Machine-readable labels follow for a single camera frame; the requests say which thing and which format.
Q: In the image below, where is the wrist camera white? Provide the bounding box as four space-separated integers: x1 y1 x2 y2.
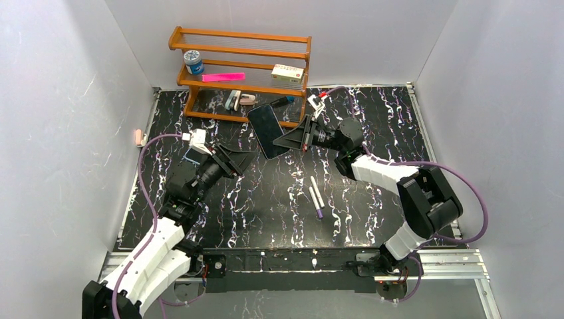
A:
307 92 327 120
182 128 211 154

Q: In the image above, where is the pink wall clip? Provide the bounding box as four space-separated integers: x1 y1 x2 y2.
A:
134 129 147 148

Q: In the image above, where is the white purple marker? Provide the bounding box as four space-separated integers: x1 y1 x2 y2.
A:
310 176 325 208
308 186 323 219

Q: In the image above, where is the white purple marker right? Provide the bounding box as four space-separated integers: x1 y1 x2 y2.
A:
310 176 325 208

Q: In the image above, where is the purple cable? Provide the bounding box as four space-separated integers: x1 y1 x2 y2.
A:
319 86 490 304
110 133 208 319

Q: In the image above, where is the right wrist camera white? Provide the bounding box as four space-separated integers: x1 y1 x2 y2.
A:
307 92 327 120

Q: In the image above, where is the pink small stapler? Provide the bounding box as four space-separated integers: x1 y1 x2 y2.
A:
239 93 257 106

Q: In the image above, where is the blue phone on table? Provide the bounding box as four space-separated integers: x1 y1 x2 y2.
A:
183 148 204 165

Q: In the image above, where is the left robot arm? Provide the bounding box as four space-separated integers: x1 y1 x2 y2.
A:
82 144 258 318

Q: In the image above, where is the teal white stapler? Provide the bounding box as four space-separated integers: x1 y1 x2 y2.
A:
225 90 241 111

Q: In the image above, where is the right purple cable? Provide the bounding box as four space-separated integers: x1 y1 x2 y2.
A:
319 86 490 304

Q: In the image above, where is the aluminium front rail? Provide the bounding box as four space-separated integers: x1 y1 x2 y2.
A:
98 249 490 282

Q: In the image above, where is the blue white round jar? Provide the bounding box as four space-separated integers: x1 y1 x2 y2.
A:
183 50 204 75

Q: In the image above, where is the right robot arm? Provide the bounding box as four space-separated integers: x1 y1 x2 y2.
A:
273 116 463 271

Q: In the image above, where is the white red cardboard box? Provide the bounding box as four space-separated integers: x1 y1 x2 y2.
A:
271 64 305 84

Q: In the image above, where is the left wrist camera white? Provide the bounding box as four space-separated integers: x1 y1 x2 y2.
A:
182 128 211 154

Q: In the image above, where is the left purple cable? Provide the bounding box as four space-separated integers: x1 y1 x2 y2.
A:
110 133 208 319

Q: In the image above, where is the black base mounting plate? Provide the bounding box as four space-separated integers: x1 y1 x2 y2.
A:
160 249 424 294

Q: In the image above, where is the black smartphone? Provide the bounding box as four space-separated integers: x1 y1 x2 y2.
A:
247 104 289 160

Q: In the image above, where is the white purple marker left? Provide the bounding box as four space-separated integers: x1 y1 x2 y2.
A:
308 186 323 219

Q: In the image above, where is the pink flat strip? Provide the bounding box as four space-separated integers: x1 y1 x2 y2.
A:
202 72 245 82

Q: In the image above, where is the orange wooden shelf rack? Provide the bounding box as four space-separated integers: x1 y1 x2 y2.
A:
168 26 312 122

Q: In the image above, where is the black marker blue cap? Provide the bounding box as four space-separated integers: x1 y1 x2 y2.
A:
270 96 295 108

